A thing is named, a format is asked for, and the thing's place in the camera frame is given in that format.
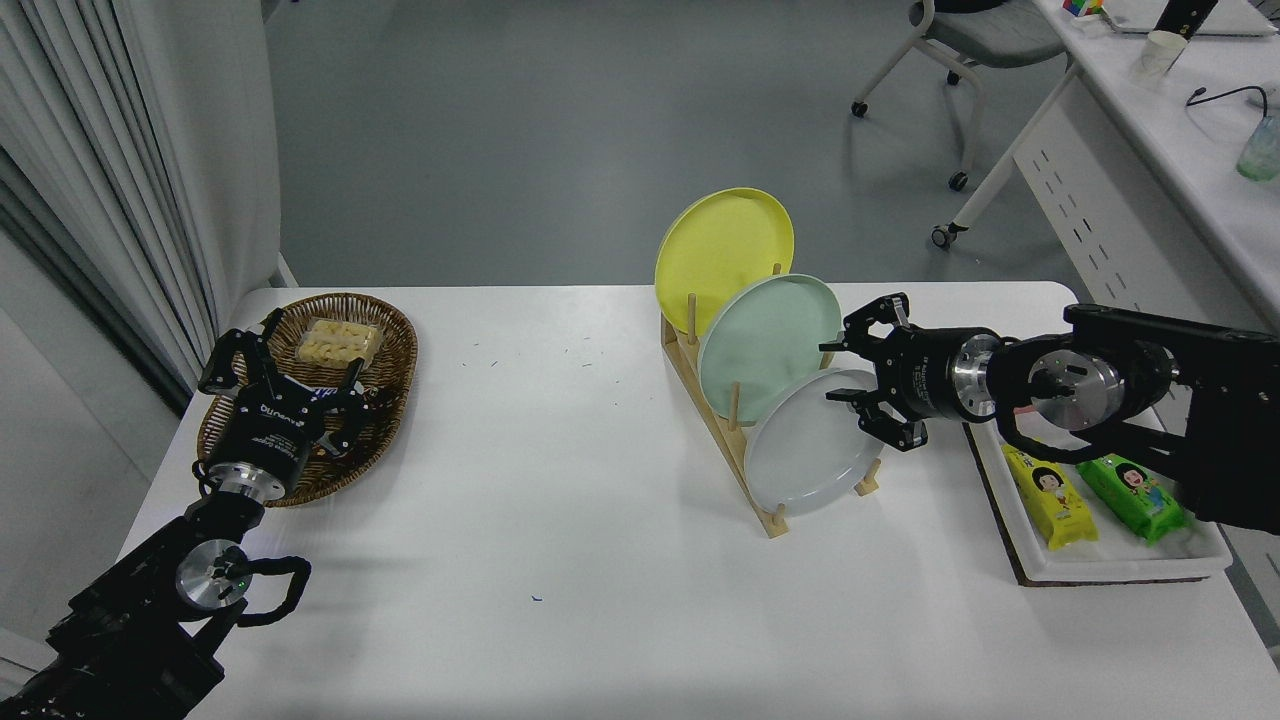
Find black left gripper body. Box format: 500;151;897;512
208;383;333;486

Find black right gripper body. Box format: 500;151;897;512
872;327;969;421

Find grey plate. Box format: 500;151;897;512
743;367;894;517

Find mint green plate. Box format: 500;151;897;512
697;273;843;424

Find wooden plate rack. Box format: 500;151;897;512
660;262;883;539

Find yellow plate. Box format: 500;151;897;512
654;187;795;338

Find dark snack packet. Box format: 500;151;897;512
285;375;396;463

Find clear pack of yellow biscuits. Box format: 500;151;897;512
296;317;385;369

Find brown wicker basket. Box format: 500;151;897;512
197;292;419;508

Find yellow snack packet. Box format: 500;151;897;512
1002;438;1099;551

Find green snack packet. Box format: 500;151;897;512
1072;450;1187;546

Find white tray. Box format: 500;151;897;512
944;337;1234;587

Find pale curtain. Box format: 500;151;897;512
0;0;283;416

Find grey office chair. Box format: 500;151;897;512
850;0;1076;193

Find white desk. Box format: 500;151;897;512
930;0;1280;601

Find white paper cup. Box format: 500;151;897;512
1135;30;1189;81

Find translucent green cup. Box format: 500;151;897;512
1236;115;1280;183

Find white laptop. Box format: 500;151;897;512
1100;0;1279;38

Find black cable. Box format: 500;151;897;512
1186;85;1271;119

